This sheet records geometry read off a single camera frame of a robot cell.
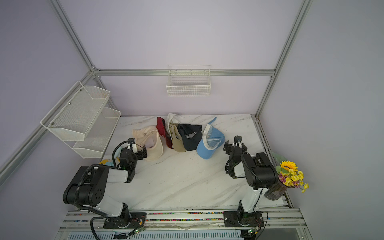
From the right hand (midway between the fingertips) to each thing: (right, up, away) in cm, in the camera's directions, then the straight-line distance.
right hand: (236, 143), depth 97 cm
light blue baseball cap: (-16, +3, +1) cm, 16 cm away
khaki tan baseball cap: (-39, +2, 0) cm, 39 cm away
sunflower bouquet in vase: (+13, -11, -34) cm, 38 cm away
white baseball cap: (-44, +17, +5) cm, 48 cm away
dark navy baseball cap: (-30, +6, +7) cm, 31 cm away
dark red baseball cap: (-50, +12, -1) cm, 52 cm away
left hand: (-65, -2, -3) cm, 65 cm away
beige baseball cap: (-60, +4, +9) cm, 61 cm away
